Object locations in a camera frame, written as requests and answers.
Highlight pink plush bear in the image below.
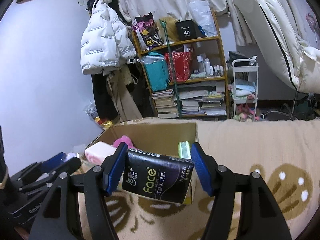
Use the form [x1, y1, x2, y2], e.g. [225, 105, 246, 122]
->
[112, 135, 135, 148]

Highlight green tissue pack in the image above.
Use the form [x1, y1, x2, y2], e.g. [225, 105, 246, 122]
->
[178, 141, 191, 159]

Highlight black Face tissue pack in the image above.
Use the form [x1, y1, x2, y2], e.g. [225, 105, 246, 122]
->
[121, 148, 194, 204]

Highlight beige patterned blanket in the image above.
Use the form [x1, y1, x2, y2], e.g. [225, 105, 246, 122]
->
[72, 117, 320, 240]

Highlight bag of toys on floor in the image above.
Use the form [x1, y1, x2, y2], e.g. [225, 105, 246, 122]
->
[83, 100, 113, 130]

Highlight beige coat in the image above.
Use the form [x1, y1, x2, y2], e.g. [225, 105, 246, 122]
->
[107, 64, 142, 122]

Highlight cardboard box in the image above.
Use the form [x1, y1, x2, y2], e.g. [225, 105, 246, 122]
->
[85, 119, 197, 158]

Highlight stack of books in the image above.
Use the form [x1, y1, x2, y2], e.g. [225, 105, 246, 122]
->
[151, 88, 179, 119]

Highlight white puffer jacket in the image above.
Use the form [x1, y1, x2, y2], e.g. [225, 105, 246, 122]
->
[80, 0, 136, 75]

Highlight wooden shelf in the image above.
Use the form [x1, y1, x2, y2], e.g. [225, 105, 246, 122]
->
[132, 11, 230, 119]

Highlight teal bag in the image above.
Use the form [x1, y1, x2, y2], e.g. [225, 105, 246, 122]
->
[138, 52, 170, 92]

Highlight white rolling cart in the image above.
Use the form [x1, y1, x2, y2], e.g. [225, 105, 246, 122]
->
[229, 56, 259, 122]

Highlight colourful printed bag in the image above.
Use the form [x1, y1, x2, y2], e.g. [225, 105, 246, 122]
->
[132, 12, 163, 51]

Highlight red patterned bag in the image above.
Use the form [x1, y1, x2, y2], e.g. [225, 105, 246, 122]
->
[172, 50, 193, 82]

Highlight green pole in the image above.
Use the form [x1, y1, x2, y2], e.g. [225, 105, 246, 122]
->
[160, 20, 182, 119]

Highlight black box number 40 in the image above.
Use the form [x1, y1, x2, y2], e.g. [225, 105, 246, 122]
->
[175, 20, 197, 41]

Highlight cream folded mattress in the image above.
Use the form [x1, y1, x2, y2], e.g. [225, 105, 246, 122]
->
[233, 0, 319, 94]

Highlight white plastic bag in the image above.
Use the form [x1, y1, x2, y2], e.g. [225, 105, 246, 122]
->
[188, 1, 217, 37]

